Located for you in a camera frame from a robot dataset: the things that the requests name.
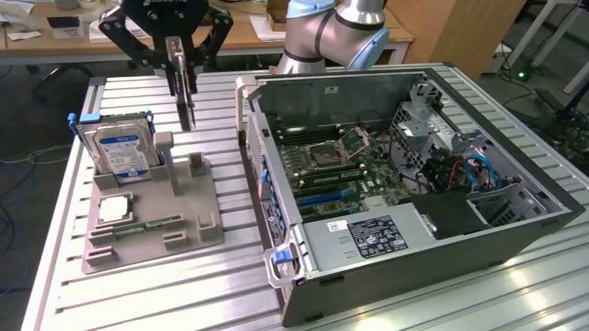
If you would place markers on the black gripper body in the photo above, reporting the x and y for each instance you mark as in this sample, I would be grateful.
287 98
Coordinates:
166 17

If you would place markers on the black graphics card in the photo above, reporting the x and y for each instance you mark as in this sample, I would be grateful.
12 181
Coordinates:
186 110

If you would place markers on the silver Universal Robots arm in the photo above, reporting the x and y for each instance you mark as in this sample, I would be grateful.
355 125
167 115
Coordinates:
313 31

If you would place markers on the white round container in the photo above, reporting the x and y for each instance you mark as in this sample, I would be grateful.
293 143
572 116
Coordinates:
94 36

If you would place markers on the stack of white papers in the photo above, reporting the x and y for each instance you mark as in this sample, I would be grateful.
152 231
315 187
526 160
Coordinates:
264 31

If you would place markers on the white box with black top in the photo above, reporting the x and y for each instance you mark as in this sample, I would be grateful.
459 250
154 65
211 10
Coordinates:
67 32

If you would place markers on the cardboard box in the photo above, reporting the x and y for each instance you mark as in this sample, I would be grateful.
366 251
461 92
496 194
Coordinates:
275 10

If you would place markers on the grey cup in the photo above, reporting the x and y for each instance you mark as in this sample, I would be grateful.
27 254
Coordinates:
67 4

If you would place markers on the wooden desk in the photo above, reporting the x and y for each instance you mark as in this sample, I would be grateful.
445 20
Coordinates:
45 48

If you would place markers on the black chair base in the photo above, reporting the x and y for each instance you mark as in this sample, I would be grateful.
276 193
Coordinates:
51 76

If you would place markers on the small white paper tag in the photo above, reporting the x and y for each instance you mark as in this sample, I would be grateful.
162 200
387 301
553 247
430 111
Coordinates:
23 35

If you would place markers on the clear plastic bag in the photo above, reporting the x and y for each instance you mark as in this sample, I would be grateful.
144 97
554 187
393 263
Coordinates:
16 13

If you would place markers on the hard disk in blue carrier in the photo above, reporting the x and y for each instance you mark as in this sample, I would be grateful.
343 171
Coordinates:
122 155

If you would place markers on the CPU socket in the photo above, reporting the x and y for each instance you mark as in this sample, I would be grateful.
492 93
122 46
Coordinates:
326 155

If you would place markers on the open socket cover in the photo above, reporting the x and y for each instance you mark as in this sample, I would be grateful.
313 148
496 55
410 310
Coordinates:
357 141

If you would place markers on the black RAM stick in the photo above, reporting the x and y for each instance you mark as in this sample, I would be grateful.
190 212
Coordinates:
331 176

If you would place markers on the grey parts rack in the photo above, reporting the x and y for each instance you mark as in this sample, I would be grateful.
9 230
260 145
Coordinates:
151 207

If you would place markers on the silver CPU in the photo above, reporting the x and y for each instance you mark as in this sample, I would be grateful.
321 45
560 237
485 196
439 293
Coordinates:
115 208

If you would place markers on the wooden cabinet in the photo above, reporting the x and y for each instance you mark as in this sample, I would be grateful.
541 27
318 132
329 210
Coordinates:
459 34

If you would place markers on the metal disk bay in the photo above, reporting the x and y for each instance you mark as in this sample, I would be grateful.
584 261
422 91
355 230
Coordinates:
414 138

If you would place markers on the blue expansion slot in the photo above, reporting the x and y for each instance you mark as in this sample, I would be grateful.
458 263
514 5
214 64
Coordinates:
317 199

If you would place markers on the green motherboard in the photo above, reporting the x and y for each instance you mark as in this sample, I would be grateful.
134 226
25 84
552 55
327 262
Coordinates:
382 186

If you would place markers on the green RAM stick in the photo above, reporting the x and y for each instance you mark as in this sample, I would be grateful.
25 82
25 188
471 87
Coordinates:
138 227

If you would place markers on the blue case latch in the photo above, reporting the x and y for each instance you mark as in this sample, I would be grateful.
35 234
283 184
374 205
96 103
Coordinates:
282 258

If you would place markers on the grey power supply unit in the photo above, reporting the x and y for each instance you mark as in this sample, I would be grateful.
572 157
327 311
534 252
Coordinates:
331 248

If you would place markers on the black plastic shroud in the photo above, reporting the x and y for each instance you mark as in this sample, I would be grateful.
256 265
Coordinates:
450 213

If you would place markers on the black floor stand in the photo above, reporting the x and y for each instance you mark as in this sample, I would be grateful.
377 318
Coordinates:
548 98

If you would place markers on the open black PC case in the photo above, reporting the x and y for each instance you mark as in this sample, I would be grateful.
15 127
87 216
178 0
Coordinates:
414 276

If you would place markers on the white desk frame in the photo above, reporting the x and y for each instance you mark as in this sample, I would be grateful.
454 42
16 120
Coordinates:
537 60

